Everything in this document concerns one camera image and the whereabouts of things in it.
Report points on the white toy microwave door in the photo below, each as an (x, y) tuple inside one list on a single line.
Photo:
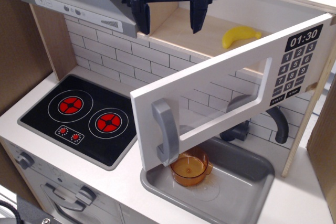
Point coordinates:
[(184, 109)]

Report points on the yellow toy banana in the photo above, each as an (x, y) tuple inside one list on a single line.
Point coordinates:
[(239, 33)]

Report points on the black toy stove top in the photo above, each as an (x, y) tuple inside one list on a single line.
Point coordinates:
[(86, 119)]

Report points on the dark grey toy faucet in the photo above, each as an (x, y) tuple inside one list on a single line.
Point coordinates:
[(240, 130)]

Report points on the orange transparent plastic pot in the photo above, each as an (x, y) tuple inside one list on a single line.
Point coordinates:
[(191, 167)]

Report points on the grey toy sink basin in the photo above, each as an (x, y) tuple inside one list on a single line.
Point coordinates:
[(234, 192)]

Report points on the brown cardboard panel right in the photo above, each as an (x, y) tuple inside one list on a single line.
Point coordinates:
[(321, 149)]

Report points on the grey oven knob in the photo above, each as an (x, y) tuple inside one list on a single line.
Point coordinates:
[(24, 160)]

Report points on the grey oven door handle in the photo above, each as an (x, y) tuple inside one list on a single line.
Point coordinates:
[(61, 197)]

